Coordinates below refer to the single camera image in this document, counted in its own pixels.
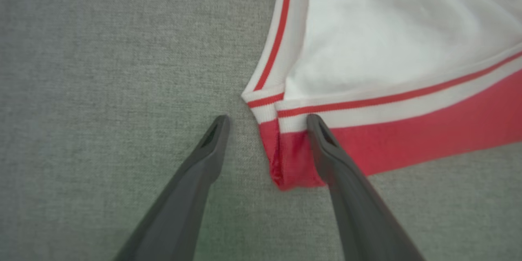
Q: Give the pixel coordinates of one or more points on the red and white basketball jersey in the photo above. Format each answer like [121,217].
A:
[387,40]

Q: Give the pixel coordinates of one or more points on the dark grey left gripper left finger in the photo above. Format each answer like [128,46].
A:
[179,204]

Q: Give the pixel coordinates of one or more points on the grey fabric sofa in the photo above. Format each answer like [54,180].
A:
[102,69]

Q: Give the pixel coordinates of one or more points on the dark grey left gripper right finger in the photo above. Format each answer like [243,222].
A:
[359,212]

